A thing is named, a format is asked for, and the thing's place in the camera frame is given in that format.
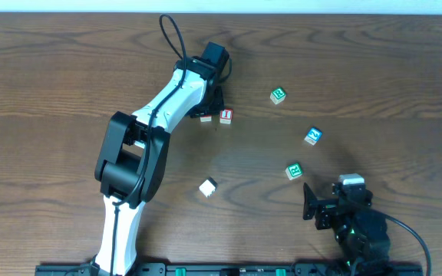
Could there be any red letter A block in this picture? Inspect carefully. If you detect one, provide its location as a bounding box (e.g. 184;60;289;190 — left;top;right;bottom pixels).
200;116;212;123

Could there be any green R block near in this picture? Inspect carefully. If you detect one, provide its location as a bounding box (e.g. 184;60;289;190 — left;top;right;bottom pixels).
285;163;303;180

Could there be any blue number 2 block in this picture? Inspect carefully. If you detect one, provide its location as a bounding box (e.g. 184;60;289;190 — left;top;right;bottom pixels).
304;127;322;146

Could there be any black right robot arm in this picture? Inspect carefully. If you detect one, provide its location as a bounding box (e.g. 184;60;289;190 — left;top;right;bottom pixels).
302;182;391;274

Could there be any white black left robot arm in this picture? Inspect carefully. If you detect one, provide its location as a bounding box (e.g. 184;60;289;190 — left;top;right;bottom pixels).
90;42;231;275

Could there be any green r block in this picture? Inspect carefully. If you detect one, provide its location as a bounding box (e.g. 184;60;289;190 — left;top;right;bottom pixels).
270;87;287;104
285;163;303;180

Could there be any plain white wooden block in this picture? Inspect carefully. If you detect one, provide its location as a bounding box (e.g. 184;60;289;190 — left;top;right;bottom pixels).
199;177;217;198

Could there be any green R block far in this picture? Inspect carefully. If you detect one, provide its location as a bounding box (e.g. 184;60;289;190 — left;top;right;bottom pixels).
270;87;287;104

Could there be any red letter I block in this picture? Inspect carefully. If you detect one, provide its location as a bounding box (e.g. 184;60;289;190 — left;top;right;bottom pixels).
219;109;233;124

